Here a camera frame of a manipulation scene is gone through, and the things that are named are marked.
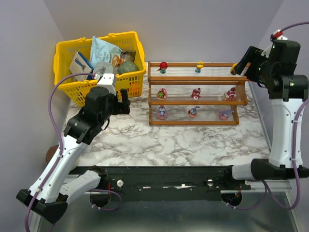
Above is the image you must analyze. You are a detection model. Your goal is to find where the purple bunny pink donut toy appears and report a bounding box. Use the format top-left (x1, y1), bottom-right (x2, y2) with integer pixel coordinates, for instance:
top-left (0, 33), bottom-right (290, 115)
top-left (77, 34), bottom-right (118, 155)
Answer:
top-left (156, 105), bottom-right (168, 120)

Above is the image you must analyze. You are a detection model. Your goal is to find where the pink bear strawberry donut toy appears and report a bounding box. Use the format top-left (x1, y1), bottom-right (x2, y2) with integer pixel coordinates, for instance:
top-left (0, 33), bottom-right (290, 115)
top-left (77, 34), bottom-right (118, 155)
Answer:
top-left (156, 88), bottom-right (168, 100)

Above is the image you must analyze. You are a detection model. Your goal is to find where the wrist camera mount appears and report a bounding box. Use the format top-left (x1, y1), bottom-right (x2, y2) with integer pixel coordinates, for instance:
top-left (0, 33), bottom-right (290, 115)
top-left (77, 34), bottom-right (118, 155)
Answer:
top-left (94, 73), bottom-right (117, 95)
top-left (270, 29), bottom-right (288, 42)

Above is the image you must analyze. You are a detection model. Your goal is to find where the yellow blue minion toy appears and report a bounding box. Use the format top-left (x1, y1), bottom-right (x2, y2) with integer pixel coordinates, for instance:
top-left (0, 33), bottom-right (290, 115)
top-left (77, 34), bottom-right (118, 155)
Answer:
top-left (195, 61), bottom-right (203, 73)

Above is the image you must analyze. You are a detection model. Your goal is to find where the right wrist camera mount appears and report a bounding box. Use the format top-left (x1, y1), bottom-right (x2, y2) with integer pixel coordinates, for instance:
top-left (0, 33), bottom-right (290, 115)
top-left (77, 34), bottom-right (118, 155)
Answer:
top-left (270, 29), bottom-right (288, 42)

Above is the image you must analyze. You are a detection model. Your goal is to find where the white and blue razor box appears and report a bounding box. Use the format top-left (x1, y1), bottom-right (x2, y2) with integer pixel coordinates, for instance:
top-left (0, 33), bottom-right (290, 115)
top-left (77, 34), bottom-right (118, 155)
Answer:
top-left (69, 51), bottom-right (94, 82)

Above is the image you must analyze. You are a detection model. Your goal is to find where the yellow plastic shopping basket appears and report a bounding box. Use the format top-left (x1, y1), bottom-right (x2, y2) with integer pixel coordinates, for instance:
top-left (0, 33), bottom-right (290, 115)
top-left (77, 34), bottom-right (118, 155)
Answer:
top-left (53, 31), bottom-right (146, 106)

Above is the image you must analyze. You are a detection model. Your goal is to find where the purple bunny orange basket toy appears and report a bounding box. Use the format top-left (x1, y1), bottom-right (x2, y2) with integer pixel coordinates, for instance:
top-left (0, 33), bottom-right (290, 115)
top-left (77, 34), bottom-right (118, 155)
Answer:
top-left (188, 106), bottom-right (200, 117)

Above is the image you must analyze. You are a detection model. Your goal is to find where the purple bunny pink cup toy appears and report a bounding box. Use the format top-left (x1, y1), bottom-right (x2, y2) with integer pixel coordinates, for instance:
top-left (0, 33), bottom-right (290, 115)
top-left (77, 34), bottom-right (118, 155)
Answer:
top-left (218, 109), bottom-right (234, 120)

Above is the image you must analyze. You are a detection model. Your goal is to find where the wooden two-tier shelf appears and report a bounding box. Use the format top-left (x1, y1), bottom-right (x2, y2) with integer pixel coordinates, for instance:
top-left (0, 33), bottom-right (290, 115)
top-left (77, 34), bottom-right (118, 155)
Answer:
top-left (147, 62), bottom-right (248, 126)

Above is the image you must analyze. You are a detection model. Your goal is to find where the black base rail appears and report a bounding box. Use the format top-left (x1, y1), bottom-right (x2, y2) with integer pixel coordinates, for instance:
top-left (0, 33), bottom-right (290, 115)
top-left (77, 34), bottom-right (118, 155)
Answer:
top-left (70, 165), bottom-right (252, 203)

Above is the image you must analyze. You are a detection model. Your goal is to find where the pink bear cake slice toy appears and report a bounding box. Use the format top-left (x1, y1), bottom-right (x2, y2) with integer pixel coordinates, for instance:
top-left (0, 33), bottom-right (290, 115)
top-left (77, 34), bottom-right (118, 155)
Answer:
top-left (224, 87), bottom-right (237, 101)

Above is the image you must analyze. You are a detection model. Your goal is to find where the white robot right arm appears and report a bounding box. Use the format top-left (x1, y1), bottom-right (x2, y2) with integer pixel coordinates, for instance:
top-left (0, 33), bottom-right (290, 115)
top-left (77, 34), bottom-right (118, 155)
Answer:
top-left (230, 39), bottom-right (309, 180)

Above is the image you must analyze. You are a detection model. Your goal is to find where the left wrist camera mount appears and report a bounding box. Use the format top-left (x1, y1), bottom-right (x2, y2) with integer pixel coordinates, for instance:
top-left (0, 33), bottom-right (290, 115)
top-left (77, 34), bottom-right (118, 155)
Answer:
top-left (94, 73), bottom-right (117, 95)

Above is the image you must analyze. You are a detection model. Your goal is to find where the green melon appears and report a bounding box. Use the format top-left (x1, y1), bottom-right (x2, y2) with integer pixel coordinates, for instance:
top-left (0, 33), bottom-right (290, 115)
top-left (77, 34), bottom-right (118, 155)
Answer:
top-left (117, 60), bottom-right (139, 75)

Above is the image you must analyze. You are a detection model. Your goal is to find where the grey wrapped round package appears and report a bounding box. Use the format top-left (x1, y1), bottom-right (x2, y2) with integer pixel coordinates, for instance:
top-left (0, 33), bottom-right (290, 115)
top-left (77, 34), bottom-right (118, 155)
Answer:
top-left (93, 61), bottom-right (118, 76)

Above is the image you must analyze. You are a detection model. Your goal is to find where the red haired figure toy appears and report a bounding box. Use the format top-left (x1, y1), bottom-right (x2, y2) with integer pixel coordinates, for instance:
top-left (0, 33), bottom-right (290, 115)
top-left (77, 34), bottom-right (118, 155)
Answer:
top-left (158, 61), bottom-right (168, 74)

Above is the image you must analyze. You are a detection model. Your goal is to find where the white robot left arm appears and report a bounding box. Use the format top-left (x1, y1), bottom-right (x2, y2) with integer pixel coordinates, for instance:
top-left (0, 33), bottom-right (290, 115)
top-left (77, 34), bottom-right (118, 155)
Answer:
top-left (16, 87), bottom-right (130, 224)

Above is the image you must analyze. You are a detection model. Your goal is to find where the brown tape roll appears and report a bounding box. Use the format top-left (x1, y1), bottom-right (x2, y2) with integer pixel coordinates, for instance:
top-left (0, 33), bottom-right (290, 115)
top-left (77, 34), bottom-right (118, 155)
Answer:
top-left (45, 145), bottom-right (59, 164)

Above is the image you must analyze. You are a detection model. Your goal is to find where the light blue cassava chips bag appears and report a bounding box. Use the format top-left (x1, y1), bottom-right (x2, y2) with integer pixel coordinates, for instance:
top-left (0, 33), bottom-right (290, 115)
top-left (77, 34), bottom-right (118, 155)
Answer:
top-left (89, 36), bottom-right (122, 67)

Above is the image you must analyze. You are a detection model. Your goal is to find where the brown snack packet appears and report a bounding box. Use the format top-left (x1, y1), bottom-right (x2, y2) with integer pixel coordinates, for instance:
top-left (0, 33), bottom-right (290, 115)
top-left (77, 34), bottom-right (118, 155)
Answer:
top-left (112, 50), bottom-right (136, 68)

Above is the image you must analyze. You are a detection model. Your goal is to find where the yellow haired figure toy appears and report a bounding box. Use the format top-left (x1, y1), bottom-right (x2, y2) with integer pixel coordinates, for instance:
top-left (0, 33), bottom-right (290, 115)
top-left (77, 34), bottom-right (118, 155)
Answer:
top-left (230, 63), bottom-right (238, 75)

